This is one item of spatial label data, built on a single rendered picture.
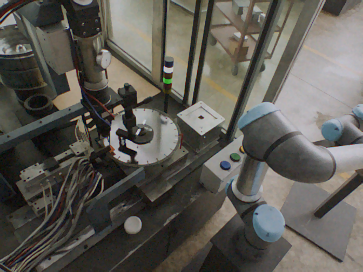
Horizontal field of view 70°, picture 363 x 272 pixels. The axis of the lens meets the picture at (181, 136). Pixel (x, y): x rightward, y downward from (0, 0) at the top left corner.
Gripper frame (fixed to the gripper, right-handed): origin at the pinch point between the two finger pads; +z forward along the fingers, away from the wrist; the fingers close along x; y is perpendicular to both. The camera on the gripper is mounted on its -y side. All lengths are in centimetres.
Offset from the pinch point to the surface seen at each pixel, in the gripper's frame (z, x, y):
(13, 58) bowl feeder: -18, 19, -145
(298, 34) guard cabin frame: -52, 13, -28
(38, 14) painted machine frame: -59, -16, -101
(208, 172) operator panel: 4.2, -10.4, -47.2
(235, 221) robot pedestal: 16.3, -25.3, -31.8
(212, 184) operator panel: 10.0, -12.8, -44.3
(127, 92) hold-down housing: -34, -10, -81
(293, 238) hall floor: 91, 5, 30
